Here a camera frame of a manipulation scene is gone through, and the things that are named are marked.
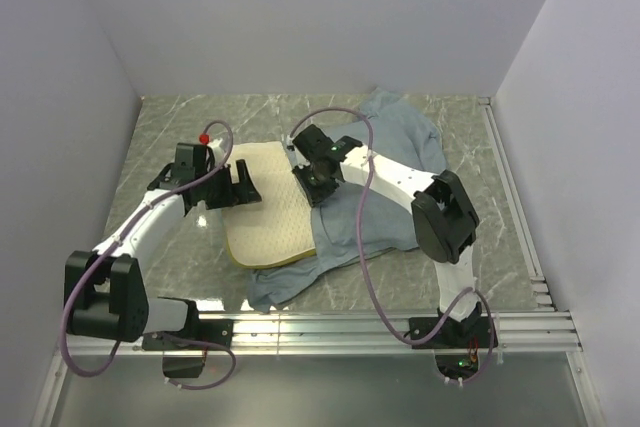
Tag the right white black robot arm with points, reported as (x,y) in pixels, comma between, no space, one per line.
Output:
(443,217)

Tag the left black controller box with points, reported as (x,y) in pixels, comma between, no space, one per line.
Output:
(183,367)

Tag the right controller board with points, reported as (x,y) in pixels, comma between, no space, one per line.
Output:
(458,366)

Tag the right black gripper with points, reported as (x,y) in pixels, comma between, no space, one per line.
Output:
(315,196)

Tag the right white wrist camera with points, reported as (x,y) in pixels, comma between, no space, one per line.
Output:
(291,152)

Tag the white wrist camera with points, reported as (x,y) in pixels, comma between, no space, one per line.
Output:
(216,149)
(291,152)

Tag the aluminium front rail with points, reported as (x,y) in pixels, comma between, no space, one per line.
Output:
(364,333)

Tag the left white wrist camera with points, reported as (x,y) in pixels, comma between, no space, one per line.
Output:
(216,149)

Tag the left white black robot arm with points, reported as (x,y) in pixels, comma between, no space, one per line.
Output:
(104,291)

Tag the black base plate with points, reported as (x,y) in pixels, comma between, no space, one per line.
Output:
(199,337)
(440,337)

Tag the cream pillow yellow edge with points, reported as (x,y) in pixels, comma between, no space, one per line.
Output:
(277,230)

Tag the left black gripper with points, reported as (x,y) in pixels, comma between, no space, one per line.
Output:
(236,193)

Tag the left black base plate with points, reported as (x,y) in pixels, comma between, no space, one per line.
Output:
(199,337)

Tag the blue fabric pillowcase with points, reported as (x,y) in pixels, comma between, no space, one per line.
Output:
(332,276)

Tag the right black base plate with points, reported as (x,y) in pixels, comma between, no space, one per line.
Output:
(440,337)

